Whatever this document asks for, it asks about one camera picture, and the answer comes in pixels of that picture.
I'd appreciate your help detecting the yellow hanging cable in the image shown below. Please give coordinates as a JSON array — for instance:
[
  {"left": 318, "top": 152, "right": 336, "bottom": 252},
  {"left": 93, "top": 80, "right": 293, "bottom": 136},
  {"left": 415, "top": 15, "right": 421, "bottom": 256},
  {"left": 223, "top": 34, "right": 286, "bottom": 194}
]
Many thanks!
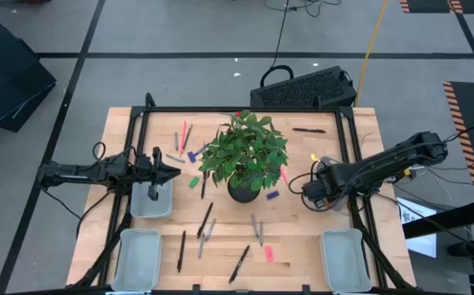
[{"left": 354, "top": 0, "right": 390, "bottom": 107}]

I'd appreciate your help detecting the black perforated equipment case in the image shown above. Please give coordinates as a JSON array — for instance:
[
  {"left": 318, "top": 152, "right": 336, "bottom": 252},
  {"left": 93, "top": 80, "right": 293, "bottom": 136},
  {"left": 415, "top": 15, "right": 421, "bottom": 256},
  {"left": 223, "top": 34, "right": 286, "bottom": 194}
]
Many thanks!
[{"left": 249, "top": 65, "right": 358, "bottom": 110}]

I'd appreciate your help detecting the green plant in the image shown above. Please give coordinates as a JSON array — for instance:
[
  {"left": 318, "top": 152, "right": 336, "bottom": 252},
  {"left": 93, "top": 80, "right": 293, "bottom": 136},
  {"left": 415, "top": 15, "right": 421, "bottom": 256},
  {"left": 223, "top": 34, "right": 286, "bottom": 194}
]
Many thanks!
[{"left": 198, "top": 109, "right": 290, "bottom": 205}]

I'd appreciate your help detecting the black pen white print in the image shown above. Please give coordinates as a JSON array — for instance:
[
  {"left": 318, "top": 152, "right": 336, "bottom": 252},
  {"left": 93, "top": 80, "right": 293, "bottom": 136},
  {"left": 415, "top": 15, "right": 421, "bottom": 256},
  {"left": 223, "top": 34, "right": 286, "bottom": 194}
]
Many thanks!
[{"left": 228, "top": 244, "right": 251, "bottom": 284}]

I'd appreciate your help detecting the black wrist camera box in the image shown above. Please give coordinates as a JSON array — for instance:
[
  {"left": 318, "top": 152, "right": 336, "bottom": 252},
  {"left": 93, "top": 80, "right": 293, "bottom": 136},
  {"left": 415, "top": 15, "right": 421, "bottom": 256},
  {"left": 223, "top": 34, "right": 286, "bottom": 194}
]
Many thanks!
[
  {"left": 301, "top": 179, "right": 325, "bottom": 209},
  {"left": 134, "top": 154, "right": 153, "bottom": 172}
]

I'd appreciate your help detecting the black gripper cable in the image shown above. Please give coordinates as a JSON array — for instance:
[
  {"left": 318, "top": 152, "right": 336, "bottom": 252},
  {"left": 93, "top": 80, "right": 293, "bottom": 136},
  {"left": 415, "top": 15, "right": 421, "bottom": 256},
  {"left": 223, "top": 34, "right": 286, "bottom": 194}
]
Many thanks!
[
  {"left": 288, "top": 160, "right": 344, "bottom": 213},
  {"left": 92, "top": 141, "right": 139, "bottom": 165}
]

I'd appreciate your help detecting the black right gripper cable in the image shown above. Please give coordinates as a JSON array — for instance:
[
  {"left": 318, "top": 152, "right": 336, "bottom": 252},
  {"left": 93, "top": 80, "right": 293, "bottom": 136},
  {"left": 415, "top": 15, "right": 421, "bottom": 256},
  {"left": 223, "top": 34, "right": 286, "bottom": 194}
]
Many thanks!
[{"left": 288, "top": 160, "right": 344, "bottom": 213}]

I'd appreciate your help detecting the black floor cable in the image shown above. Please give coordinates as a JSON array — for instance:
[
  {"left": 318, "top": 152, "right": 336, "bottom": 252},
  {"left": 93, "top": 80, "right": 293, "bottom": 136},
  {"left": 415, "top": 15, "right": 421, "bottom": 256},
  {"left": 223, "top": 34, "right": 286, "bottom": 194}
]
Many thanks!
[{"left": 260, "top": 0, "right": 343, "bottom": 88}]

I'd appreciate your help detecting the black hazard striped mat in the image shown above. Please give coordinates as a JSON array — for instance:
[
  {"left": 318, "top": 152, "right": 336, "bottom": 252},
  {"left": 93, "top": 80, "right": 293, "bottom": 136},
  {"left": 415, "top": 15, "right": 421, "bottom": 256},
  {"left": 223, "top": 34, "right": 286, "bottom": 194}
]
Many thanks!
[
  {"left": 399, "top": 0, "right": 474, "bottom": 15},
  {"left": 443, "top": 80, "right": 474, "bottom": 201}
]

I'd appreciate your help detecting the black stand beam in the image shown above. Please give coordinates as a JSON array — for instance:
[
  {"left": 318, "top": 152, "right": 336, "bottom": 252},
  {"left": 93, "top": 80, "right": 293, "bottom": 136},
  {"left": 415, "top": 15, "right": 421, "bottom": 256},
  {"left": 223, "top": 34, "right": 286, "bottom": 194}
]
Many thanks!
[{"left": 402, "top": 197, "right": 474, "bottom": 240}]

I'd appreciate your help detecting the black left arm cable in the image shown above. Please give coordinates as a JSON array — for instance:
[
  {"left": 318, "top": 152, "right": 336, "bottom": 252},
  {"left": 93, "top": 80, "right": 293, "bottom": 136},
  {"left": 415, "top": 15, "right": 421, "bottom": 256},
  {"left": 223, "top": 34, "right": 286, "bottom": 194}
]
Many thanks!
[{"left": 39, "top": 186, "right": 113, "bottom": 241}]

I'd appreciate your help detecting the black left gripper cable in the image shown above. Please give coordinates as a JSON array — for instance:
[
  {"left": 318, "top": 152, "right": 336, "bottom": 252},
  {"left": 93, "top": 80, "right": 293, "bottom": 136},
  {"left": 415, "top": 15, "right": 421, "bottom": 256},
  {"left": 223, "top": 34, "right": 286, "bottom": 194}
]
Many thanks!
[{"left": 92, "top": 141, "right": 139, "bottom": 165}]

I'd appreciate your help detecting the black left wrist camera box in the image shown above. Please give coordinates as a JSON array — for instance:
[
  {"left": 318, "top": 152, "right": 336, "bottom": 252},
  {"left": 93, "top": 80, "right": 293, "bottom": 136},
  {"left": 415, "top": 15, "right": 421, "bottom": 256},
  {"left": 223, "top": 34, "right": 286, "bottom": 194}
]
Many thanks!
[{"left": 134, "top": 154, "right": 153, "bottom": 172}]

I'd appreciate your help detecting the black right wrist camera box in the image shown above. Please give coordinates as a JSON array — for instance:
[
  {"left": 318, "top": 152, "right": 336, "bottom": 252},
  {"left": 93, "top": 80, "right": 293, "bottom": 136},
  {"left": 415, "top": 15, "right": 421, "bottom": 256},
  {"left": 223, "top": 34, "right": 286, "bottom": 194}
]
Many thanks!
[{"left": 301, "top": 179, "right": 325, "bottom": 209}]

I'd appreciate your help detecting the white printed sheet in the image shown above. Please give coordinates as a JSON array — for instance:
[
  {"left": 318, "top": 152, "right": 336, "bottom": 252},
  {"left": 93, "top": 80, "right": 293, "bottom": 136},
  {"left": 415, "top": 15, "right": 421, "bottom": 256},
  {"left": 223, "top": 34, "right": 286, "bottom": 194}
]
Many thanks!
[{"left": 396, "top": 196, "right": 439, "bottom": 258}]

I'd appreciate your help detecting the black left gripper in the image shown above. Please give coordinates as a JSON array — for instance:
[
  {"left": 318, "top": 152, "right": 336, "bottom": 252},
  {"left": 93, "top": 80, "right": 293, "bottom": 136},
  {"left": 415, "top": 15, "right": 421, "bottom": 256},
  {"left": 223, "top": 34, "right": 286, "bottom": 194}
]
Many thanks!
[{"left": 133, "top": 146, "right": 182, "bottom": 202}]

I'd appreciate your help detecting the black folded panel box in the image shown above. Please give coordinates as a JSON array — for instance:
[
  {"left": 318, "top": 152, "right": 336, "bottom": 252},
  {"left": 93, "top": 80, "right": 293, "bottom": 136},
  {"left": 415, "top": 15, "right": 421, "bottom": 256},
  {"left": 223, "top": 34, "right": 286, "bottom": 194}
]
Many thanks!
[{"left": 0, "top": 8, "right": 57, "bottom": 133}]

